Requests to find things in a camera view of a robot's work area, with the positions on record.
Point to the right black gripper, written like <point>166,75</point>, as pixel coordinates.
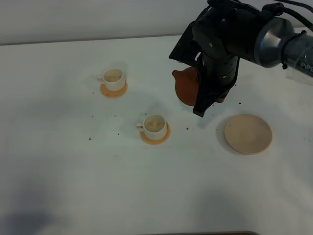
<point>216,77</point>

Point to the brown clay teapot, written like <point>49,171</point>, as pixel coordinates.
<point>187,83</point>

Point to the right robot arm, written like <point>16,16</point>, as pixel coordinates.
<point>230,31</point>

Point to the beige teapot saucer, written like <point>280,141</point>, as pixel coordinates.
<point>247,134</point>

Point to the near white teacup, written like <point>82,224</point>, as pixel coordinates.
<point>154,127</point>

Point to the white teacup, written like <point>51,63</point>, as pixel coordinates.
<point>154,127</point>
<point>113,79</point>

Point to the near orange coaster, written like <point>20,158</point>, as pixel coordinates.
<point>160,141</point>

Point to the orange coaster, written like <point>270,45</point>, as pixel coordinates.
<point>160,141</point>
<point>109,94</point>

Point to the far white teacup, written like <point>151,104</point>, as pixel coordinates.
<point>113,79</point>

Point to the far orange coaster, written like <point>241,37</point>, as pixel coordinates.
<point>109,94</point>

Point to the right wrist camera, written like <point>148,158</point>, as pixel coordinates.
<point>187,49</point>

